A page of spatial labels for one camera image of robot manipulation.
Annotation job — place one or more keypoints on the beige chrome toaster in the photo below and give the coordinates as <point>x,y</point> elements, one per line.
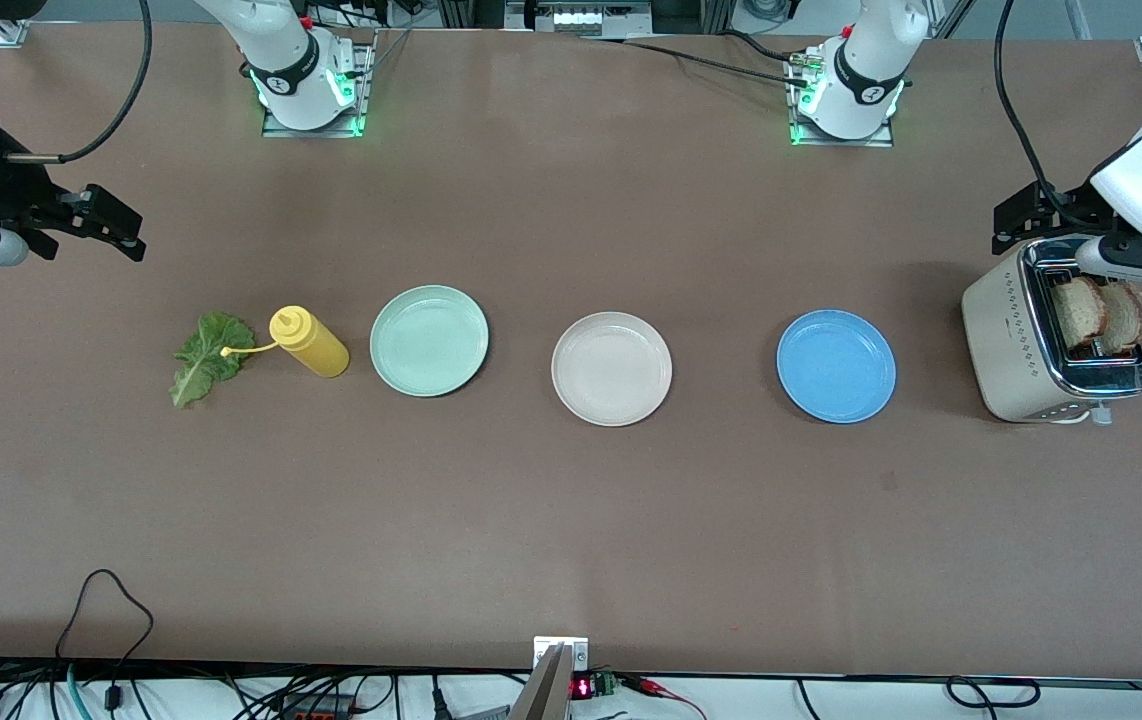
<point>1006,340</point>

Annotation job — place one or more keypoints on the green plate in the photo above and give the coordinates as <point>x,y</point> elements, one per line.
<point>429,340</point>

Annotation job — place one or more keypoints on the grey aluminium bar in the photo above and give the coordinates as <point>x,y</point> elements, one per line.
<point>543,695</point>

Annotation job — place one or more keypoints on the beige plate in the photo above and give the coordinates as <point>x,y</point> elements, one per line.
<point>611,370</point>

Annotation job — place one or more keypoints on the yellow squeeze bottle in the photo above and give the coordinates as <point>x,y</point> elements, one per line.
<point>316,348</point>

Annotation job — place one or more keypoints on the metal camera bracket plate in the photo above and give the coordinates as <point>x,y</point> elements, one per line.
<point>540,648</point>

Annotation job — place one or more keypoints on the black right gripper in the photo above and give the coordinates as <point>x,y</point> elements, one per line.
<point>3,190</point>

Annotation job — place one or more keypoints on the green lettuce leaf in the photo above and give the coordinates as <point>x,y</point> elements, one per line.
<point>206,355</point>

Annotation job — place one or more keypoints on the blue plate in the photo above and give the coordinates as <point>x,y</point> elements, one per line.
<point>836,365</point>

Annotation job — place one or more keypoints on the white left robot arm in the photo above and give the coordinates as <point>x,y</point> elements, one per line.
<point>871,60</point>

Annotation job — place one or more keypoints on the metal rack structure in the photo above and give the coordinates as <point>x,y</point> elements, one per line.
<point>576,20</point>

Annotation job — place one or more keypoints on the bread slice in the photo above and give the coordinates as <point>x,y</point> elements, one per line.
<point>1076,310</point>
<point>1131,315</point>

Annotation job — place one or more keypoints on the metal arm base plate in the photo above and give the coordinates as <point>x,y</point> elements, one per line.
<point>362,100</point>
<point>841,143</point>

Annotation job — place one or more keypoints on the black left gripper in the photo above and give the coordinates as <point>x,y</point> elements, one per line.
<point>1067,211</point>

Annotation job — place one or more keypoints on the small aluminium corner bracket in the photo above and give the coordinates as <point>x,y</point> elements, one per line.
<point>9,33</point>

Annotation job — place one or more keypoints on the circuit board red display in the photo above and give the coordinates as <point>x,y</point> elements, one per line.
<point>596,687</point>

